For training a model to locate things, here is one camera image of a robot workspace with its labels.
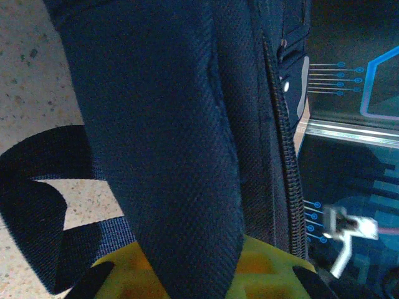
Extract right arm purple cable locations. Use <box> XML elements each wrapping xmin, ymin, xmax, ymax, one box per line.
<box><xmin>375</xmin><ymin>226</ymin><xmax>399</xmax><ymax>237</ymax></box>

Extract navy blue backpack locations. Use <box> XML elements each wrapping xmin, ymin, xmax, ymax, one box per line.
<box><xmin>0</xmin><ymin>0</ymin><xmax>312</xmax><ymax>299</ymax></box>

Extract aluminium frame post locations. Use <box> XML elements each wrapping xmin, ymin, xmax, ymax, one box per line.
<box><xmin>304</xmin><ymin>118</ymin><xmax>399</xmax><ymax>149</ymax></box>

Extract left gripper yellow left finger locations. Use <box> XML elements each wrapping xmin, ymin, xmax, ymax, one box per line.
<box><xmin>64</xmin><ymin>241</ymin><xmax>171</xmax><ymax>299</ymax></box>

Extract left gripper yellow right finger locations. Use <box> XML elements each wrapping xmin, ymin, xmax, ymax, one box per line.
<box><xmin>224</xmin><ymin>235</ymin><xmax>339</xmax><ymax>299</ymax></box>

